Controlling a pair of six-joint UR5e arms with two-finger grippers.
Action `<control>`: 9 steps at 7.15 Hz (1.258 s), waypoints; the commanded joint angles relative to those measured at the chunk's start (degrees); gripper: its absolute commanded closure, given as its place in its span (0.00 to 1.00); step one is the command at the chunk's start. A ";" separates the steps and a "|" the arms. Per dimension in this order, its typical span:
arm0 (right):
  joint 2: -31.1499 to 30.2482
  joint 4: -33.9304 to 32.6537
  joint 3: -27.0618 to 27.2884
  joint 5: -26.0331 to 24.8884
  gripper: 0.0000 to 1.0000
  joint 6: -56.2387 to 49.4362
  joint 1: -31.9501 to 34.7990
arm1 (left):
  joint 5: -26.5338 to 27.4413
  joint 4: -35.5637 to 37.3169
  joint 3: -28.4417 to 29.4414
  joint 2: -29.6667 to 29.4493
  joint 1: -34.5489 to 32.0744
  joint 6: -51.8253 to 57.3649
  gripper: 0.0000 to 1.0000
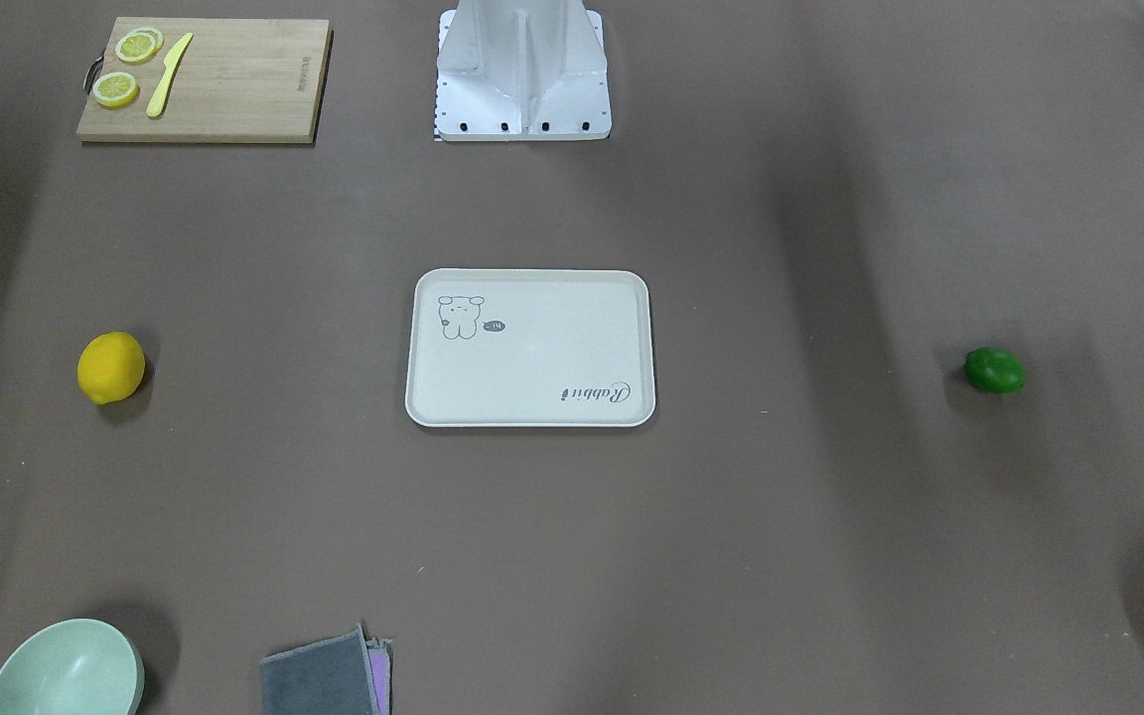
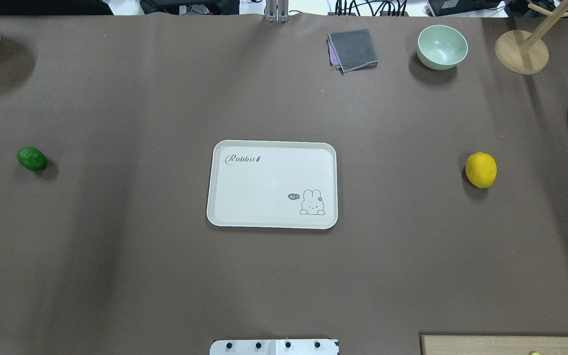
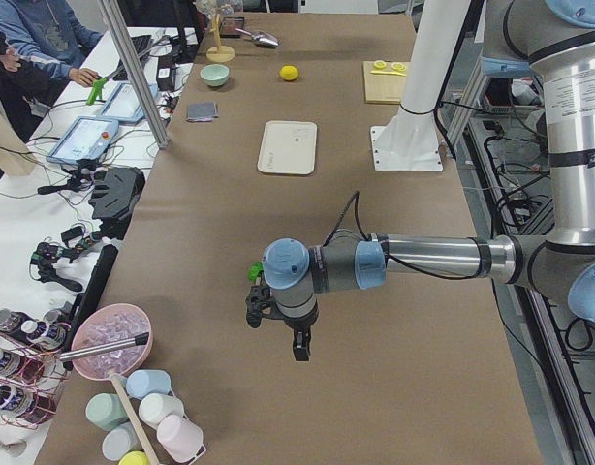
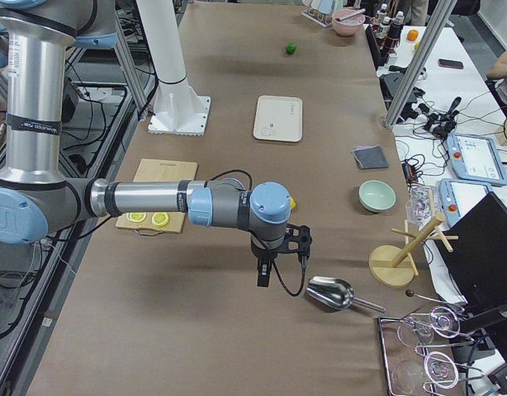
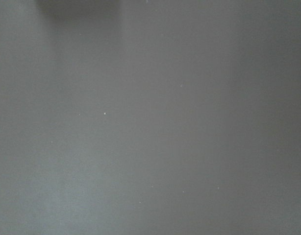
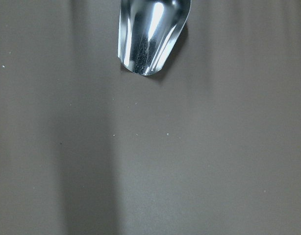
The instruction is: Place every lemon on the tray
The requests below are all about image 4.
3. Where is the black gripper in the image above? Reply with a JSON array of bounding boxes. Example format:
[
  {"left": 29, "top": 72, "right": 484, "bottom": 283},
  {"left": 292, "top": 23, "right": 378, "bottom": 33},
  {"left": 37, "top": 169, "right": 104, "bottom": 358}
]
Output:
[{"left": 251, "top": 238, "right": 285, "bottom": 287}]

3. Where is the green lime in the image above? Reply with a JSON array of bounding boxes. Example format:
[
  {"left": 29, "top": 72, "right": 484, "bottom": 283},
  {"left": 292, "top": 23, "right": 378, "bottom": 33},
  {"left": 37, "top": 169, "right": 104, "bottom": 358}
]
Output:
[{"left": 286, "top": 43, "right": 297, "bottom": 55}]

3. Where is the cream rectangular tray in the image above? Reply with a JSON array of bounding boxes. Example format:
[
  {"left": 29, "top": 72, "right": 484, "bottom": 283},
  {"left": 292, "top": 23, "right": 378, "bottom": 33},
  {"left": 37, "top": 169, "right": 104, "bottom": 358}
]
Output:
[{"left": 253, "top": 95, "right": 303, "bottom": 143}]

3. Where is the metal scoop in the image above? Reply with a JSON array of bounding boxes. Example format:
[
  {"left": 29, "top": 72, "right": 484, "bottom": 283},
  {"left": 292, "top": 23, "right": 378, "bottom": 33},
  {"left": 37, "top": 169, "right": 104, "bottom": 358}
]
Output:
[{"left": 306, "top": 276, "right": 386, "bottom": 314}]

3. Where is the wooden mug tree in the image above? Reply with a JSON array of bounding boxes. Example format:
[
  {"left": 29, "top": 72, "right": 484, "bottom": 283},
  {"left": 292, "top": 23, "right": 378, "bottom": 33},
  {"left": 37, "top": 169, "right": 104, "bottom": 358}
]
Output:
[{"left": 368, "top": 213, "right": 459, "bottom": 288}]

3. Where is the mint green bowl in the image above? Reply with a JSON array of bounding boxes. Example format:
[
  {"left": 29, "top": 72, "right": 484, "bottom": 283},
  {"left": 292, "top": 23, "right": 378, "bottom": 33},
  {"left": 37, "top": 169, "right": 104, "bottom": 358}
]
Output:
[{"left": 358, "top": 180, "right": 396, "bottom": 213}]

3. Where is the lemon slice pair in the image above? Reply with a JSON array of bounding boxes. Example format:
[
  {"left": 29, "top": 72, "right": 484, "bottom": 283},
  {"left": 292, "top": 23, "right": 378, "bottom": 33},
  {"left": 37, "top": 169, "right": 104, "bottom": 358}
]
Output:
[{"left": 126, "top": 212, "right": 147, "bottom": 224}]

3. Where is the grey folded cloth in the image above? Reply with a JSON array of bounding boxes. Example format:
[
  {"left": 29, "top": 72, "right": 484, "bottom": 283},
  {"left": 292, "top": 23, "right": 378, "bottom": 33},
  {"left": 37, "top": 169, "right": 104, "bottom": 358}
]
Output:
[{"left": 352, "top": 145, "right": 389, "bottom": 170}]

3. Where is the wooden cutting board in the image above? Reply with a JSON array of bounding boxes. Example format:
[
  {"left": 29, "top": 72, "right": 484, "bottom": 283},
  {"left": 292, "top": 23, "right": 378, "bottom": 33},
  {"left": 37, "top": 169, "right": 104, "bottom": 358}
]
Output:
[{"left": 115, "top": 158, "right": 199, "bottom": 235}]

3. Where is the teach pendant near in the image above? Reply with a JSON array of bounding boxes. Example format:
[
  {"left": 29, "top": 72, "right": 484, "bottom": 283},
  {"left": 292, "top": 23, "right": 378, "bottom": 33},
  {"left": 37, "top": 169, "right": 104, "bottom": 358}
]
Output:
[{"left": 438, "top": 178, "right": 493, "bottom": 228}]

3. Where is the teach pendant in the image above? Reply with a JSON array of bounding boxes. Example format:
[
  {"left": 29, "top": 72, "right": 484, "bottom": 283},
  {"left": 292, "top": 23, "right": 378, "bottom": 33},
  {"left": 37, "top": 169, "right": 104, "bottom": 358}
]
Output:
[
  {"left": 438, "top": 178, "right": 493, "bottom": 228},
  {"left": 446, "top": 132, "right": 507, "bottom": 186}
]

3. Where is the black monitor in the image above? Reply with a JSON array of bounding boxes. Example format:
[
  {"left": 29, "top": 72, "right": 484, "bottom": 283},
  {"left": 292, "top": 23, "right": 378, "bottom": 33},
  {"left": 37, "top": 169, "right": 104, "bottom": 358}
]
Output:
[{"left": 437, "top": 192, "right": 507, "bottom": 364}]

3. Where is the teach pendant far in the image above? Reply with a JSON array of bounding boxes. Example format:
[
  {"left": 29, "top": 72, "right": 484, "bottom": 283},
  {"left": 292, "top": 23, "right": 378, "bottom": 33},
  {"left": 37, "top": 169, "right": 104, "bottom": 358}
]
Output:
[{"left": 446, "top": 132, "right": 507, "bottom": 186}]

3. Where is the pink bowl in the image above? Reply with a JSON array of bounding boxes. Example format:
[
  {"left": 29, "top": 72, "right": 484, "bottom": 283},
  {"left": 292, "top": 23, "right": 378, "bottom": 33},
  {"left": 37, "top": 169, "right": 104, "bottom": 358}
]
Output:
[{"left": 332, "top": 8, "right": 366, "bottom": 37}]

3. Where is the black smartphone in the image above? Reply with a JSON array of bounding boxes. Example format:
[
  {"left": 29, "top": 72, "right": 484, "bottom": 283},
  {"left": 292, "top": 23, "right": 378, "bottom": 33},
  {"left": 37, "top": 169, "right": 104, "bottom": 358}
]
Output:
[{"left": 438, "top": 59, "right": 464, "bottom": 70}]

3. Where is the orange fruit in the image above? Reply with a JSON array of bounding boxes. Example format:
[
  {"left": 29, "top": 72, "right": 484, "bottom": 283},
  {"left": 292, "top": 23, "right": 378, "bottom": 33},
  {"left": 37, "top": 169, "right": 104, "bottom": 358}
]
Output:
[{"left": 406, "top": 29, "right": 419, "bottom": 42}]

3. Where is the lemon slice near handle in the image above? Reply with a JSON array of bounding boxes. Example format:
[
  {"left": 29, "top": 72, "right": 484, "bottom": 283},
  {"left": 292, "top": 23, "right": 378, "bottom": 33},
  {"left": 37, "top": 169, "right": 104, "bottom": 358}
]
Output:
[{"left": 151, "top": 212, "right": 170, "bottom": 228}]

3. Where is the white pedestal column base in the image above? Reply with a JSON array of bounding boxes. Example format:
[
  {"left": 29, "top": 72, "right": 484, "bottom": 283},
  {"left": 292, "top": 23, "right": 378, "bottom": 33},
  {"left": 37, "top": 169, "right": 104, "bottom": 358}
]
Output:
[{"left": 136, "top": 1, "right": 211, "bottom": 136}]

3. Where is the wire glass rack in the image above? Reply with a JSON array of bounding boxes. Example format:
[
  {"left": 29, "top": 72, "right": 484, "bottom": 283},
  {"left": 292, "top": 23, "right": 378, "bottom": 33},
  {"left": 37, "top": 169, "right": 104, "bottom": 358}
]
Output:
[{"left": 377, "top": 305, "right": 485, "bottom": 395}]

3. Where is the aluminium frame post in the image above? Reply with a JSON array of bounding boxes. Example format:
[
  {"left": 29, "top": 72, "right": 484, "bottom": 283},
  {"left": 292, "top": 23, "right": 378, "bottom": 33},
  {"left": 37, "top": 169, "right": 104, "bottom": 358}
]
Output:
[{"left": 382, "top": 0, "right": 457, "bottom": 129}]

